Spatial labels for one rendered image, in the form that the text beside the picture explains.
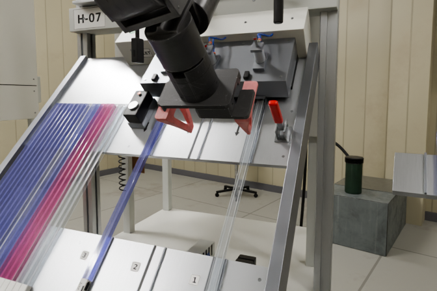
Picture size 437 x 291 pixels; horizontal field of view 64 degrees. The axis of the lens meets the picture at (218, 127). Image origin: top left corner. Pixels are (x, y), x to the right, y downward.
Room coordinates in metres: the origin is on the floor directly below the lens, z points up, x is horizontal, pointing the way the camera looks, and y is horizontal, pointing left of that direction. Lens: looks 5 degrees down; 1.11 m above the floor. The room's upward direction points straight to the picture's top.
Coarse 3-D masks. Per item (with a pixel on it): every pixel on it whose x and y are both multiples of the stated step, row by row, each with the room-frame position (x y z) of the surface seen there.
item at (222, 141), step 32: (96, 64) 1.04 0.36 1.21; (128, 64) 0.99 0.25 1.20; (64, 96) 0.97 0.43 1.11; (96, 96) 0.93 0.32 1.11; (128, 96) 0.89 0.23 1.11; (128, 128) 0.80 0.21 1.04; (224, 128) 0.72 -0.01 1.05; (192, 160) 0.69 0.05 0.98; (224, 160) 0.66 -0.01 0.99; (256, 160) 0.64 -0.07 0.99
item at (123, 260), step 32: (64, 256) 0.61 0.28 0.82; (128, 256) 0.58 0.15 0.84; (160, 256) 0.56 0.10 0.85; (192, 256) 0.54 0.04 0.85; (32, 288) 0.58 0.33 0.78; (64, 288) 0.57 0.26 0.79; (96, 288) 0.55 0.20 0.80; (128, 288) 0.54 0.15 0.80; (160, 288) 0.52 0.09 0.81; (192, 288) 0.51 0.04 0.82; (224, 288) 0.50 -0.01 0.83; (256, 288) 0.48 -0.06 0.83
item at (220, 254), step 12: (252, 120) 0.70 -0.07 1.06; (252, 132) 0.68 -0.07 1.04; (252, 144) 0.66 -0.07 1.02; (240, 168) 0.62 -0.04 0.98; (240, 180) 0.61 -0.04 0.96; (240, 192) 0.59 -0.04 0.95; (228, 216) 0.56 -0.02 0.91; (228, 228) 0.55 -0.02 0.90; (228, 240) 0.54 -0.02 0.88; (216, 252) 0.53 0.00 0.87; (216, 264) 0.51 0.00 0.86; (216, 276) 0.50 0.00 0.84; (216, 288) 0.49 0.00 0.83
